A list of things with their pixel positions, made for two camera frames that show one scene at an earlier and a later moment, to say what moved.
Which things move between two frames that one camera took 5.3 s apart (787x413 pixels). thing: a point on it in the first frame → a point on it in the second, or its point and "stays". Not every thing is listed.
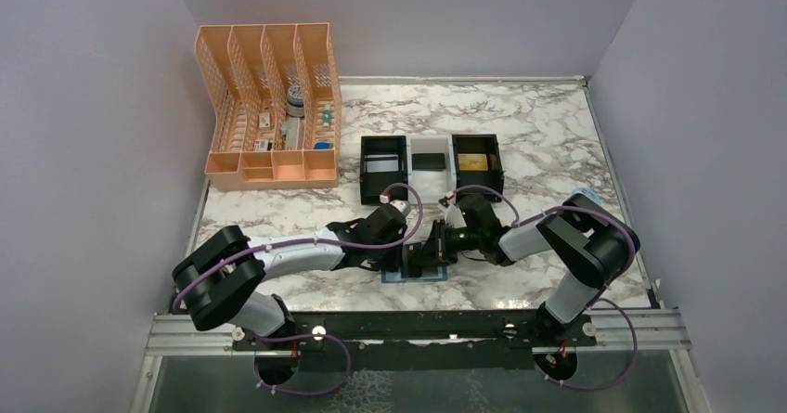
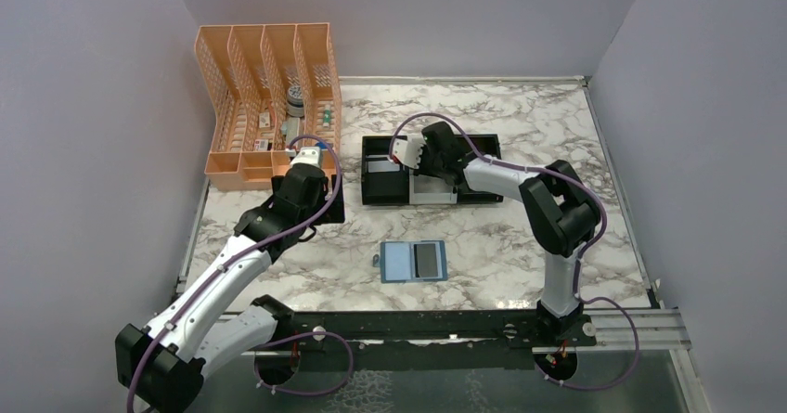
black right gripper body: x=463 y=238 → x=430 y=165
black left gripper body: x=384 y=260 → x=313 y=211
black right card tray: x=477 y=162 stays
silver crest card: x=382 y=166 stays
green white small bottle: x=327 y=115 stays
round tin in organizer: x=295 y=105 stays
